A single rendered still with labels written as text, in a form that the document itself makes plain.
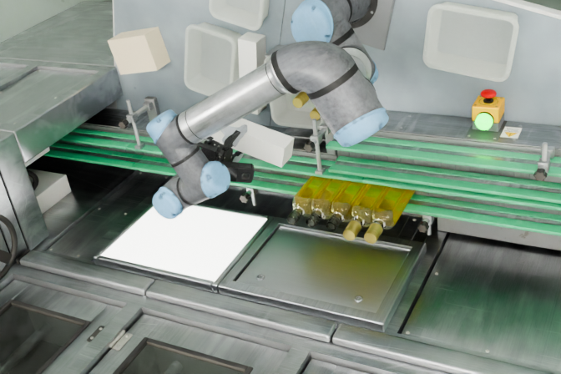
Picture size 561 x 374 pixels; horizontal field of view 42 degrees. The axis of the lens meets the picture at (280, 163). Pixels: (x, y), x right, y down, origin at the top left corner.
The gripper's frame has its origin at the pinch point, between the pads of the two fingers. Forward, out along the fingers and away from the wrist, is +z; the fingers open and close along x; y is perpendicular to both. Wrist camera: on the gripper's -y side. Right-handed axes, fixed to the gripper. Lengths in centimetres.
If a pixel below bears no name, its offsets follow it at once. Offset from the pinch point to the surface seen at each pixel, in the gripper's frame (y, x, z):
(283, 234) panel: -12.7, 31.2, 5.1
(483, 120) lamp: -55, -15, 25
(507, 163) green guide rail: -64, -11, 16
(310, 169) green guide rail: -14.0, 13.3, 15.1
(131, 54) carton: 57, 6, 27
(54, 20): 131, 35, 74
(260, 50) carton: 13.3, -8.8, 31.7
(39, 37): 122, 32, 56
